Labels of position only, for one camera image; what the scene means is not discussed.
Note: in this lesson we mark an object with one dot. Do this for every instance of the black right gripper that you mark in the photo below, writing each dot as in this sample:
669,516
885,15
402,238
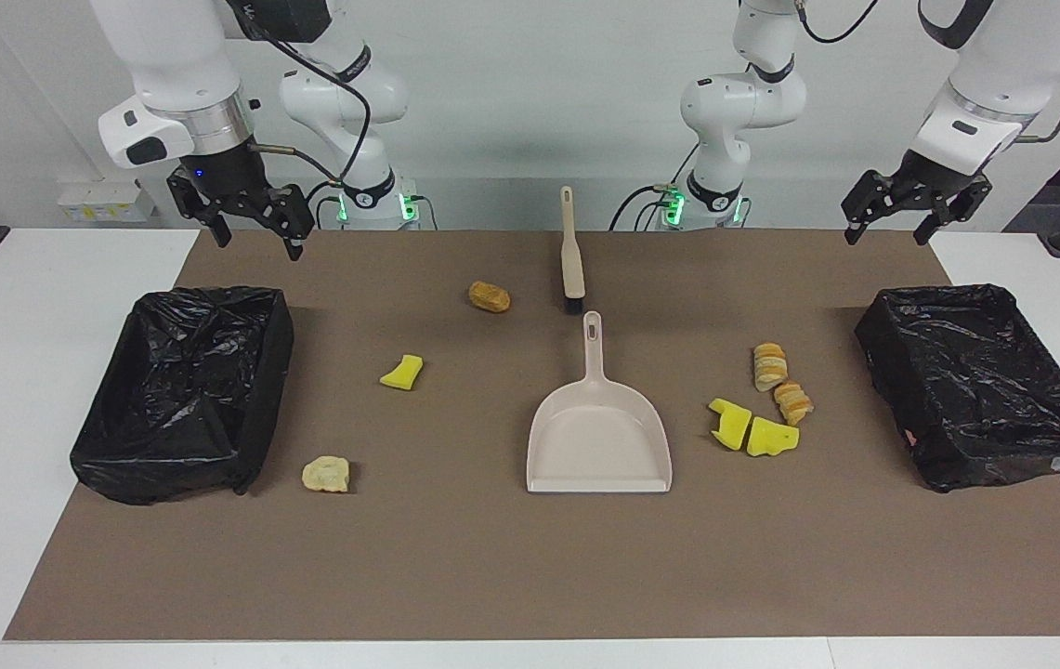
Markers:
228,177

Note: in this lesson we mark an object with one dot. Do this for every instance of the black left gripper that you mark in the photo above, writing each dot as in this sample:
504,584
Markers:
943,178

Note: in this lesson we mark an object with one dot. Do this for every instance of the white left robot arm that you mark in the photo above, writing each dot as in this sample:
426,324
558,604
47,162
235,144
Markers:
743,102

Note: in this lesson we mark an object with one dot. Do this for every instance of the brown table mat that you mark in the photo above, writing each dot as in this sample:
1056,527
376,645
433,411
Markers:
492,576

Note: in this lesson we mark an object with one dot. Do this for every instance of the beige plastic dustpan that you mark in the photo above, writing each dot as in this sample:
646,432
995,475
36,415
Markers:
599,446

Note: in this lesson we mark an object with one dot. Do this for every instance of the pale yellow dumpling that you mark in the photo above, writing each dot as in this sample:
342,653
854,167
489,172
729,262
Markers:
325,474

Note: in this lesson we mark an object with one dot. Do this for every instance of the white power strip box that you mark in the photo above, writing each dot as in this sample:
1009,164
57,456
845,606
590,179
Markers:
105,201

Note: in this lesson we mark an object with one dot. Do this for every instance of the black bag lined bin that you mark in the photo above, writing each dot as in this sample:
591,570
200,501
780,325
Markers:
176,400
975,381

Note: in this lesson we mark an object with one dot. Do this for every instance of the yellow and green sponge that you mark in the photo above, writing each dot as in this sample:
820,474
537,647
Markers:
732,424

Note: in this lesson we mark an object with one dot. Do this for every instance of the beige brush with black bristles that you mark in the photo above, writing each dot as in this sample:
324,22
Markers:
571,265

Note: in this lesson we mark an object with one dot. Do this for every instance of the orange striped croissant roll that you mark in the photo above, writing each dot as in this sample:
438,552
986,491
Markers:
793,403

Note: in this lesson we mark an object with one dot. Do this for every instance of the notched yellow sponge chunk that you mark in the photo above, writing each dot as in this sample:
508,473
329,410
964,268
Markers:
771,439

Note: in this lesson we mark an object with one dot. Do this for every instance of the pale striped croissant roll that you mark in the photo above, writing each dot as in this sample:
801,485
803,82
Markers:
769,366

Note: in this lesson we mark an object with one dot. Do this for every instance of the brown fried bun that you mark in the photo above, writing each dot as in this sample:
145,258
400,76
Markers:
490,296

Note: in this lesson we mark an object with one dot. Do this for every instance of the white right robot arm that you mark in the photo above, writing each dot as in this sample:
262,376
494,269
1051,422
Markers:
167,56

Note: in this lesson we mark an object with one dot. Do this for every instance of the small yellow sponge piece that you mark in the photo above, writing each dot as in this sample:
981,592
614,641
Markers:
402,373

